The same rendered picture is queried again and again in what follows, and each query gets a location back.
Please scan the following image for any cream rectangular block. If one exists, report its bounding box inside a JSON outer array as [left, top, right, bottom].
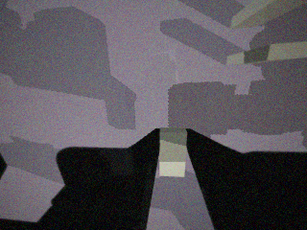
[[159, 127, 187, 177], [226, 41, 307, 65], [230, 0, 307, 29]]

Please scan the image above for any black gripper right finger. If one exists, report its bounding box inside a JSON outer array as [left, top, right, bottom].
[[186, 128, 307, 230]]

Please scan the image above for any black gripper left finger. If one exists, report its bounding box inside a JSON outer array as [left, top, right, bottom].
[[56, 128, 160, 230]]

